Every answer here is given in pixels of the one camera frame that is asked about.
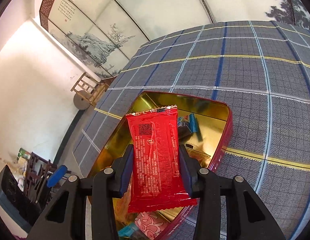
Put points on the painted folding screen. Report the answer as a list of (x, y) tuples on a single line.
[(105, 34)]

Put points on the small red white cake pack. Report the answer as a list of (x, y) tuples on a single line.
[(152, 224)]

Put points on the blue plaid tablecloth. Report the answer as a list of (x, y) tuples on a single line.
[(261, 70)]

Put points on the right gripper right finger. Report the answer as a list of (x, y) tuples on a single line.
[(247, 217)]

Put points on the teal candy wrapper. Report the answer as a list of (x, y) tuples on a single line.
[(187, 124), (131, 231)]

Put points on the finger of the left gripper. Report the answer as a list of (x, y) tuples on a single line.
[(55, 177)]

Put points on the red gold toffee tin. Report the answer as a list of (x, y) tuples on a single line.
[(215, 127)]

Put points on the round stone millstone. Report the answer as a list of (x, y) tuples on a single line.
[(80, 100)]

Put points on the red snack pack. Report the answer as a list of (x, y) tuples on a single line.
[(156, 178)]

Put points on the small bamboo chair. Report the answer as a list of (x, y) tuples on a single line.
[(95, 88)]

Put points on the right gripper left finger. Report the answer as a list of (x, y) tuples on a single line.
[(65, 215)]

